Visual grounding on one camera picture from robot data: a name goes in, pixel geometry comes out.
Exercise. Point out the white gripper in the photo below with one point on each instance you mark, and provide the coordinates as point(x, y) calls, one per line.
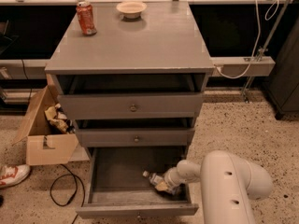
point(170, 179)

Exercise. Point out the clear plastic water bottle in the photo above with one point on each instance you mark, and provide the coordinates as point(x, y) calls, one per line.
point(152, 178)

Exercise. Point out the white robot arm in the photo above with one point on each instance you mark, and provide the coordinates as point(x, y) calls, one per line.
point(228, 184)

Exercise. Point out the grey bottom drawer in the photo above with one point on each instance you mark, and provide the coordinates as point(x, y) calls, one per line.
point(117, 187)

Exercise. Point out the grey drawer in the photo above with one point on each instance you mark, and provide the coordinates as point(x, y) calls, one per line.
point(117, 187)
point(131, 105)
point(135, 132)

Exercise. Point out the grey middle drawer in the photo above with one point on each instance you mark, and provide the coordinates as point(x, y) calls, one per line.
point(135, 132)

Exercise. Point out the grey top drawer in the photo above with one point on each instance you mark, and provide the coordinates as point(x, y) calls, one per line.
point(131, 105)

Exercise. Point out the grey drawer cabinet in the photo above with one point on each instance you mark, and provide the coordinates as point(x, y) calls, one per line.
point(162, 51)

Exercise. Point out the crumpled trash in box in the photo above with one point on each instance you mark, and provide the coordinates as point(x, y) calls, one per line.
point(57, 118)

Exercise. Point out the cardboard box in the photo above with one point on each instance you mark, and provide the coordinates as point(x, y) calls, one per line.
point(43, 145)

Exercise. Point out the dark grey side cabinet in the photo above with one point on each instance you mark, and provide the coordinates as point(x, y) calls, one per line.
point(282, 87)

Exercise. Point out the white and red sneaker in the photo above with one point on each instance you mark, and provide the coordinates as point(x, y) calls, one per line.
point(11, 175)

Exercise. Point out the white paper bowl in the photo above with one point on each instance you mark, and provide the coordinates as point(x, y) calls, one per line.
point(131, 9)

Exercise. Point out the orange soda can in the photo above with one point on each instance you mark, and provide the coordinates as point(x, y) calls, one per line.
point(85, 18)

